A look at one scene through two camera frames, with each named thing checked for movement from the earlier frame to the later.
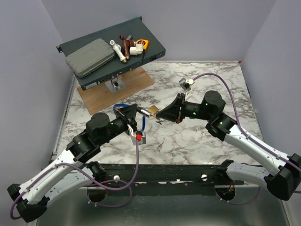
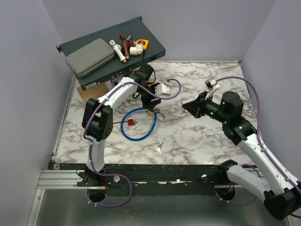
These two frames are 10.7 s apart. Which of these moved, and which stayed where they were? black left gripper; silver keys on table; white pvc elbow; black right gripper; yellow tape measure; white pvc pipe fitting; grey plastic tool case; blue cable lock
Moved: blue cable lock; black right gripper; black left gripper
Stayed: yellow tape measure; grey plastic tool case; silver keys on table; white pvc elbow; white pvc pipe fitting
